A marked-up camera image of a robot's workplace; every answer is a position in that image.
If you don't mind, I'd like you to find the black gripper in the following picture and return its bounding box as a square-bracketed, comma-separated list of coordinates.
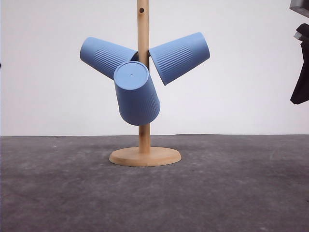
[289, 0, 309, 105]

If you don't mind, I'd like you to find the blue cup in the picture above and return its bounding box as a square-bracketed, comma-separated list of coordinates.
[149, 32, 211, 85]
[80, 37, 138, 79]

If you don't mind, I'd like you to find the large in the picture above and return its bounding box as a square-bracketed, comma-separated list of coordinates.
[114, 61, 161, 126]

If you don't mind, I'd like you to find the wooden mug tree stand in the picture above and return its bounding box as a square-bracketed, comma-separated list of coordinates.
[109, 0, 182, 167]

